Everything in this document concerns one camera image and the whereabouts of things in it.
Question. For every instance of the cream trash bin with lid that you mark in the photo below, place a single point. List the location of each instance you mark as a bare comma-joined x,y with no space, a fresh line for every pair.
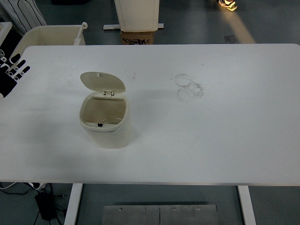
110,138

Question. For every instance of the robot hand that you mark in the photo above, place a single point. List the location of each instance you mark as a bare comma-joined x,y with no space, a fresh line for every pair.
7,84

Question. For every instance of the large cream plastic tub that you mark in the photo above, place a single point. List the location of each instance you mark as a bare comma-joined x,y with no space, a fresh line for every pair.
47,35

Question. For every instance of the grey metal plate with screws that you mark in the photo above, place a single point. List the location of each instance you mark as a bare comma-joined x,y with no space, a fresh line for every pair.
140,215

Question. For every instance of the white plastic rod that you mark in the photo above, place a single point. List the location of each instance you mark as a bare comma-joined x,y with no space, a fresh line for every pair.
79,35

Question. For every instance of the white metal floor bar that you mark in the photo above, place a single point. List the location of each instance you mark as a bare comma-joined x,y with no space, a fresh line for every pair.
110,26

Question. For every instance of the white table leg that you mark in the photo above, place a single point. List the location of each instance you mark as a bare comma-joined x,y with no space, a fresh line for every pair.
72,206
247,206

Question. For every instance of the brown cardboard box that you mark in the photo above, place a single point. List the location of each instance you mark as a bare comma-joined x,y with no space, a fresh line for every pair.
137,38

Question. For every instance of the black power adapter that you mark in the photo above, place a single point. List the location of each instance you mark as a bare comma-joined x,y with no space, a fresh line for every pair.
45,206

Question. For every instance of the person's shoe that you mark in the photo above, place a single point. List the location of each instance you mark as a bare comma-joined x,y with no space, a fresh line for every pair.
228,4

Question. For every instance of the grey floor outlet plate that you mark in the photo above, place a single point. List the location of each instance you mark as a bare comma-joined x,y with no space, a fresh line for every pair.
230,39

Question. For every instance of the person's leg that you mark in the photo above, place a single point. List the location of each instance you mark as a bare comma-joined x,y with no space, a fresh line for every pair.
21,14

